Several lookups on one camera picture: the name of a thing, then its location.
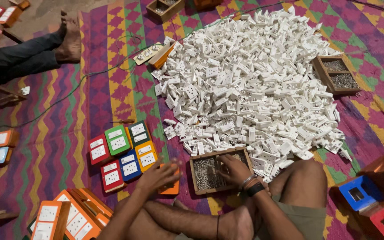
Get person's right hand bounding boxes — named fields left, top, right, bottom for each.
left=217, top=154, right=262, bottom=191

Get person's left hand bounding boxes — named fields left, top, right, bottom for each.
left=135, top=157, right=183, bottom=198

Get wooden tray of silver screws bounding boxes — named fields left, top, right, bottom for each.
left=189, top=147, right=254, bottom=196

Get silver wrist bangle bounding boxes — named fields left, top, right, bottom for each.
left=240, top=174, right=256, bottom=189

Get black wristband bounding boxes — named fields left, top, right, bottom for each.
left=246, top=182, right=266, bottom=197

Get orange multi-socket board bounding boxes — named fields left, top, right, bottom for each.
left=53, top=189, right=103, bottom=240
left=30, top=200, right=71, bottom=240
left=67, top=187, right=114, bottom=228

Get heap of white socket parts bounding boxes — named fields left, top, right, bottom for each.
left=152, top=6, right=353, bottom=183

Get olive green shorts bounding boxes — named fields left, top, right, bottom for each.
left=175, top=194, right=327, bottom=240

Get colourful zigzag woven mat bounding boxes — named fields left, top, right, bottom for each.
left=0, top=0, right=384, bottom=240

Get empty blue wooden box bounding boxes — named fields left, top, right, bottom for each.
left=338, top=175, right=384, bottom=212

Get two-part wooden screw tray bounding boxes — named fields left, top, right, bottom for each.
left=312, top=54, right=363, bottom=96

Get small wooden compartment tray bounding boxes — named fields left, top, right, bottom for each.
left=146, top=0, right=186, bottom=23

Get orange box with wooden side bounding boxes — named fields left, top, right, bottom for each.
left=193, top=0, right=224, bottom=11

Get empty orange switch box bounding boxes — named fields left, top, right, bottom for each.
left=158, top=164, right=181, bottom=196

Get yellow switch socket box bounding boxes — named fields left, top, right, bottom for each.
left=134, top=140, right=159, bottom=172

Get blue switch socket box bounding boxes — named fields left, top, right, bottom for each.
left=118, top=150, right=143, bottom=182

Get dark green switch socket box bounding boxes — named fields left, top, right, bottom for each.
left=127, top=120, right=152, bottom=147

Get light green switch socket box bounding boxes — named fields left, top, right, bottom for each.
left=104, top=125, right=132, bottom=156

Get red switch socket box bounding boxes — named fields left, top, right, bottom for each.
left=88, top=134, right=111, bottom=166
left=100, top=160, right=126, bottom=193

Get cream multi-switch strip plate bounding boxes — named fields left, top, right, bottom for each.
left=133, top=43, right=164, bottom=66

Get green cable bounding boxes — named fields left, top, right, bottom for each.
left=0, top=1, right=287, bottom=136

